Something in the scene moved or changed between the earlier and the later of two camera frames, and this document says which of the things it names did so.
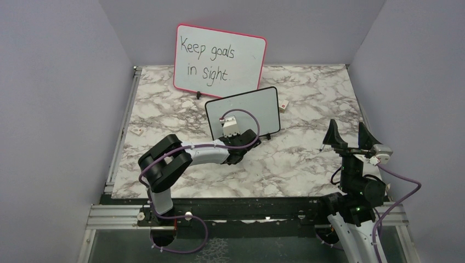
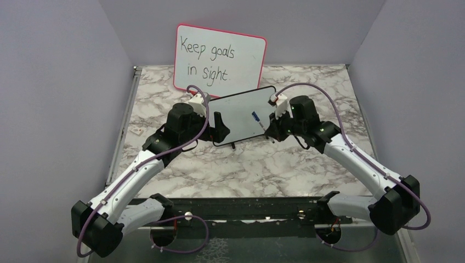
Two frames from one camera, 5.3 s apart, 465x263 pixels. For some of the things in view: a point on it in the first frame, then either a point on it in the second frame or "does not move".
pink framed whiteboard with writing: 217,62 does not move
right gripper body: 348,152 → 283,126
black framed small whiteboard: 263,102 does not move
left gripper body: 231,138 → 199,123
